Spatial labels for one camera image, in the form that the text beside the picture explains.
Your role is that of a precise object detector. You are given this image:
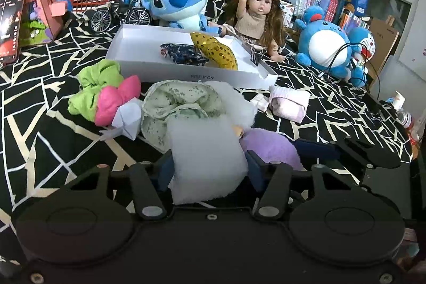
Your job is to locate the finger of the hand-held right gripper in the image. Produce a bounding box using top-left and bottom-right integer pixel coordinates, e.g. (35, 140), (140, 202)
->
(293, 135), (403, 170)

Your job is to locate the white cardboard box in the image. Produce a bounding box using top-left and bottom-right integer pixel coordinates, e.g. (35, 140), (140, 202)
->
(105, 23), (279, 90)

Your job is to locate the white fluffy stuffing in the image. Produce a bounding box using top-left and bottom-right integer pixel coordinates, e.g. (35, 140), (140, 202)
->
(206, 80), (257, 130)

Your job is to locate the brown cardboard sheet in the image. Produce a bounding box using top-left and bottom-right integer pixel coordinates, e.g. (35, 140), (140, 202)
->
(365, 17), (400, 72)

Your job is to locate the blue cat plush toy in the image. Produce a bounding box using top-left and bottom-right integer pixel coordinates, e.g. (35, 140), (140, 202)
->
(347, 26), (377, 88)

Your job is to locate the pink towel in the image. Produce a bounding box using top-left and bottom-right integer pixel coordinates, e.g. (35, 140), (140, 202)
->
(268, 86), (311, 124)

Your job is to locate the purple plush toy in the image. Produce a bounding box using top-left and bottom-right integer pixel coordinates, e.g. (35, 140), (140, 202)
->
(239, 129), (304, 171)

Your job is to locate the white paper slip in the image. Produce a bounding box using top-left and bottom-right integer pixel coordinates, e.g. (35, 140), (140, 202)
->
(252, 93), (271, 112)

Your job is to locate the black binder clip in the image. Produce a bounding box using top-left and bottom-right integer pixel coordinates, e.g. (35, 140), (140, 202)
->
(244, 44), (264, 67)

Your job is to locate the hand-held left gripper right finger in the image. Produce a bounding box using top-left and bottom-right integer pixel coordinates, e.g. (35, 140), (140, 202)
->
(245, 153), (360, 221)

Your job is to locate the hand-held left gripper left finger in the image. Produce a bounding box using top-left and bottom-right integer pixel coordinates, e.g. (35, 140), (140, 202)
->
(68, 151), (176, 221)

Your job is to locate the black white patterned blanket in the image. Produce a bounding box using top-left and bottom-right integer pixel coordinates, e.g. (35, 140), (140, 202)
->
(0, 0), (415, 238)

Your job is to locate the dark blue floral cloth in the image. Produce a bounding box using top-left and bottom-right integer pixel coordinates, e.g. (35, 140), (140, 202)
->
(160, 42), (210, 67)

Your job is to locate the green floral cloth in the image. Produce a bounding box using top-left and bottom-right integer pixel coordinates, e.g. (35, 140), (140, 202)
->
(140, 79), (227, 152)

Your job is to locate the round blue white plush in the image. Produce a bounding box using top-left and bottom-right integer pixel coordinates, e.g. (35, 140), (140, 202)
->
(294, 5), (356, 82)

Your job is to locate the small plastic bottle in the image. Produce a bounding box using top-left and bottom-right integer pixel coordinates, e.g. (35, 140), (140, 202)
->
(385, 91), (415, 130)

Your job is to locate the pink plush bow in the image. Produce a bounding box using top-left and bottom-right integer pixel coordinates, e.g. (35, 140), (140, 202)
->
(94, 75), (142, 127)

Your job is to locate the smartphone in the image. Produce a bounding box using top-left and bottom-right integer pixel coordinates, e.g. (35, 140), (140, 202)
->
(0, 0), (27, 67)

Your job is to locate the black cable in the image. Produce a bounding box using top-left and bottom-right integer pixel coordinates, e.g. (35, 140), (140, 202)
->
(319, 42), (383, 96)

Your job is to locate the white cotton batting piece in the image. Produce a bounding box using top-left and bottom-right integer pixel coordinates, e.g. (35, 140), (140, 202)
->
(166, 116), (249, 205)

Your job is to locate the black miniature bicycle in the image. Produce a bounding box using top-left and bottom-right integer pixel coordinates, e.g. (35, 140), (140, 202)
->
(90, 0), (152, 35)

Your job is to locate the brown-haired doll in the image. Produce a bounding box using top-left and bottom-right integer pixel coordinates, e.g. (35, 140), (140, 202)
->
(218, 0), (287, 64)

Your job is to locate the blue alien plush toy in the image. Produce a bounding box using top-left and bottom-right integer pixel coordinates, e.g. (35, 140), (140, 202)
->
(141, 0), (231, 37)

